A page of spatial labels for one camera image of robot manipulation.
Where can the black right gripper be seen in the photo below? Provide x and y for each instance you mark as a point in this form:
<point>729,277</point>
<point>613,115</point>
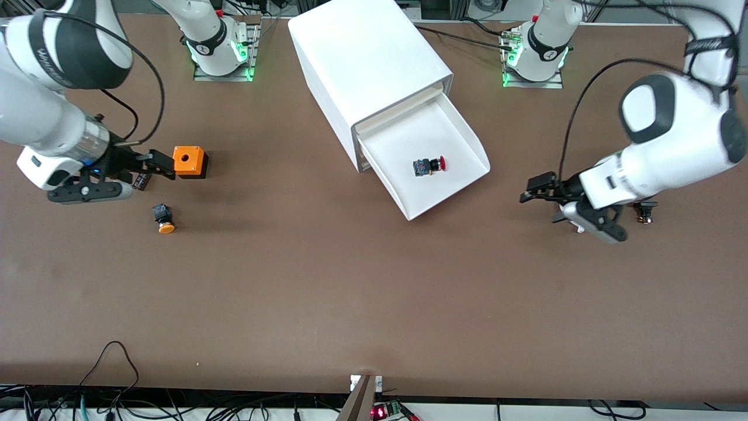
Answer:
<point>120,160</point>

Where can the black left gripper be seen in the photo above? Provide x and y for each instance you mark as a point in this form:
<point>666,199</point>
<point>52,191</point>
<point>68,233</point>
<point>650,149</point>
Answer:
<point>568,188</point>

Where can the red push button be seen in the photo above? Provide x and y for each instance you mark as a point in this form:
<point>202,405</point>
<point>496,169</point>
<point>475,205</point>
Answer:
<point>422,168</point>

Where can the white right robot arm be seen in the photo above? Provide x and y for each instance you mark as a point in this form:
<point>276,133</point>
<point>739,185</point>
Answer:
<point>47,117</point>

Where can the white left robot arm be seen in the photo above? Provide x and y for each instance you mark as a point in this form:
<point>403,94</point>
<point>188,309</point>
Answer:
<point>672,134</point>

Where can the yellow push button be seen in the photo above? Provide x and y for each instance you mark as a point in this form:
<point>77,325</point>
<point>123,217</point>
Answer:
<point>163,217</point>

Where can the white drawer cabinet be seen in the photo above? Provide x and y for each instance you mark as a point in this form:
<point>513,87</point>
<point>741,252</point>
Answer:
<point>362,52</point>

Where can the small black terminal block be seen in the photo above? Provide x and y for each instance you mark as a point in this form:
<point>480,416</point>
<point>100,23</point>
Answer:
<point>142,182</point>

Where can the orange box with hole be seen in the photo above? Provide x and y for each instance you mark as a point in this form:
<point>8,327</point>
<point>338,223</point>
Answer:
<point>188,161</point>

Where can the circuit board with red light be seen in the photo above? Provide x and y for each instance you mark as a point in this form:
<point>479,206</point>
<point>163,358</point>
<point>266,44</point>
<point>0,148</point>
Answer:
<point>380,412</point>

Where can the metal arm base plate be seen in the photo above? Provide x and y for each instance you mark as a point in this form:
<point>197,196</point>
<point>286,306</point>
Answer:
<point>201,76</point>
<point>555,84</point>

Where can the small black switch part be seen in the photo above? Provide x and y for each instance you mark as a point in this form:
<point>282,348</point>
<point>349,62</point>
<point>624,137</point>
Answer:
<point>646,213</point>

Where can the camera mounting post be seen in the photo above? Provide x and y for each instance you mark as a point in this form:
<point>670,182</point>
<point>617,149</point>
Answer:
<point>359,403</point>

